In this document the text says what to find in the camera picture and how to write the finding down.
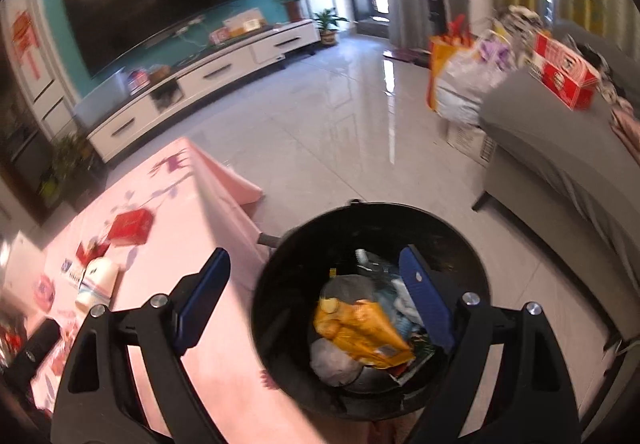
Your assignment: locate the white TV cabinet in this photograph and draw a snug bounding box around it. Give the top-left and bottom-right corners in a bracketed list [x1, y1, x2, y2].
[88, 20, 320, 163]

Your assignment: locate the red gold wrapper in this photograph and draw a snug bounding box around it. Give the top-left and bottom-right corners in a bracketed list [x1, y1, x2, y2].
[76, 238, 111, 268]

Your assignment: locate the white striped paper cup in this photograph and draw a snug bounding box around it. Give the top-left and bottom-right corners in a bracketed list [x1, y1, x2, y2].
[75, 257, 120, 313]

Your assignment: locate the white tissue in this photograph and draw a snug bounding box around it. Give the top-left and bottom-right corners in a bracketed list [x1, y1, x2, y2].
[310, 338, 363, 386]

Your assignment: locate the yellow snack bag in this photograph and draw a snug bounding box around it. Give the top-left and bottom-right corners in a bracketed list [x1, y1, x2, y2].
[314, 297, 414, 369]

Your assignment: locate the red white carton box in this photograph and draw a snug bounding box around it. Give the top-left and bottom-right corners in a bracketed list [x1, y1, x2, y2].
[530, 33, 601, 111]

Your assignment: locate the potted green plant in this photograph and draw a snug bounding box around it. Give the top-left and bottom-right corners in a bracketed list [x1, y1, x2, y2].
[314, 8, 348, 47]

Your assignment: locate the white purple plastic bag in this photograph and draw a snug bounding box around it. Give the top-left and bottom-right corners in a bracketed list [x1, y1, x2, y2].
[435, 30, 516, 126]

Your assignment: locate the grey sofa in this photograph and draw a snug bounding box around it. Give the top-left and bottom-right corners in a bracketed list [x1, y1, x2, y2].
[472, 21, 640, 340]

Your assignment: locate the red cigarette box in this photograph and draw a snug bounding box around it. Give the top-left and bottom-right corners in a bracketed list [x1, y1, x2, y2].
[107, 208, 154, 246]

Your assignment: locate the black round trash bin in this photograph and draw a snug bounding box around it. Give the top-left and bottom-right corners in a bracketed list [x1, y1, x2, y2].
[252, 203, 490, 421]

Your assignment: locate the orange red shopping bag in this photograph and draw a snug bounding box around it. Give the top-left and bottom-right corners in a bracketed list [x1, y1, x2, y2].
[426, 14, 472, 112]

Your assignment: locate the pink patterned tablecloth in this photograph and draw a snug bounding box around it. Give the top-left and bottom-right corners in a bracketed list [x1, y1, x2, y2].
[46, 138, 323, 443]

